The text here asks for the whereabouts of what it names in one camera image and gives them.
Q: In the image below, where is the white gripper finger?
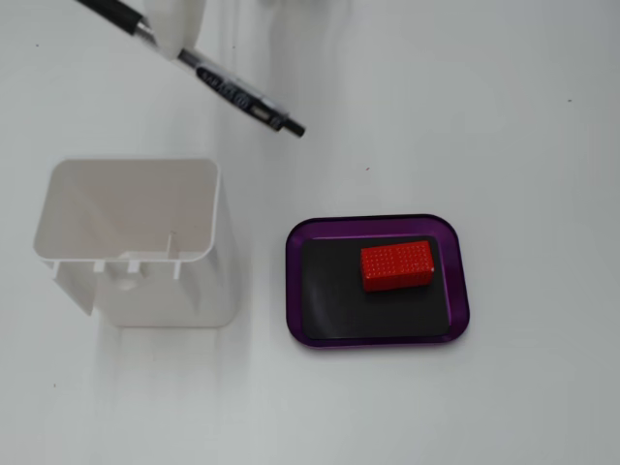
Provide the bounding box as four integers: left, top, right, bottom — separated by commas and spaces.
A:
139, 0, 205, 61

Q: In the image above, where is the black clear retractable pen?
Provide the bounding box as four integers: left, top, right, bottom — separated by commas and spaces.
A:
74, 0, 308, 140

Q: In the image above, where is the white plastic pen holder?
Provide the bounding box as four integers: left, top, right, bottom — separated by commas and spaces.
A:
32, 157, 238, 329

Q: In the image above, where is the purple metal tray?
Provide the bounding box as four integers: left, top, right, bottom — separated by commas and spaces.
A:
284, 212, 471, 351

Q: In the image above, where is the black tray mat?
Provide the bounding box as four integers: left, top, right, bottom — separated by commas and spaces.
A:
299, 235, 454, 340

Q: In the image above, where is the red studded block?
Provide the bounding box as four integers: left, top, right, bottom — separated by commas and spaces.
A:
359, 239, 435, 294

